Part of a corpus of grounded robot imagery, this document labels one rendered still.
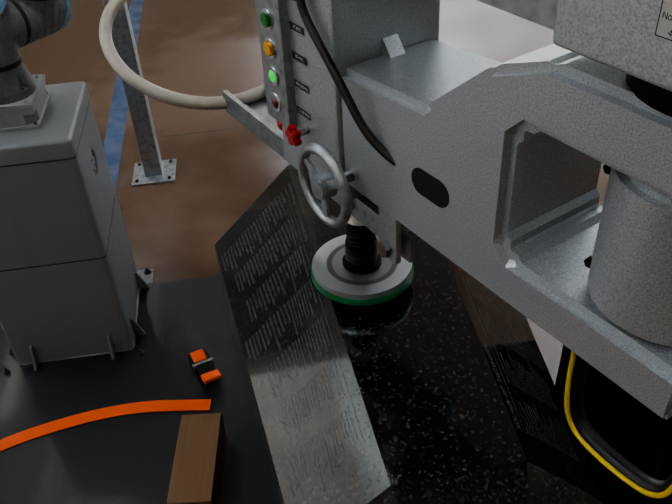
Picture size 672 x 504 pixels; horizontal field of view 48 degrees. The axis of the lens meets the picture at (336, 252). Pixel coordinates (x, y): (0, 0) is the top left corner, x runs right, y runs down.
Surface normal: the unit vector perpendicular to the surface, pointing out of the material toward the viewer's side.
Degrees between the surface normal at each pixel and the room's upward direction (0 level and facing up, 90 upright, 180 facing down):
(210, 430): 0
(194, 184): 0
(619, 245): 90
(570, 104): 90
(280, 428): 45
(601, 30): 90
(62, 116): 0
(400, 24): 90
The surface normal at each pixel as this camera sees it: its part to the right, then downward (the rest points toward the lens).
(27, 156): 0.15, 0.61
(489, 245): -0.83, 0.38
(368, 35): 0.56, 0.49
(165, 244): -0.05, -0.79
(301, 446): -0.72, -0.44
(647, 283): -0.68, 0.48
